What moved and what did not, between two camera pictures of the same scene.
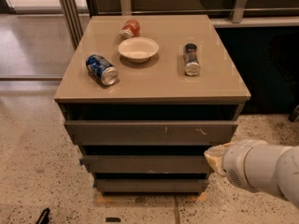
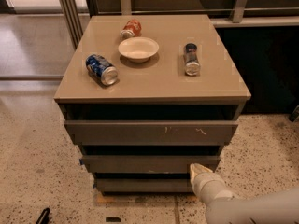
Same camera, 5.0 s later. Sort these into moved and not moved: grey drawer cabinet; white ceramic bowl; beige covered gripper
Moved: beige covered gripper
Not moved: white ceramic bowl; grey drawer cabinet
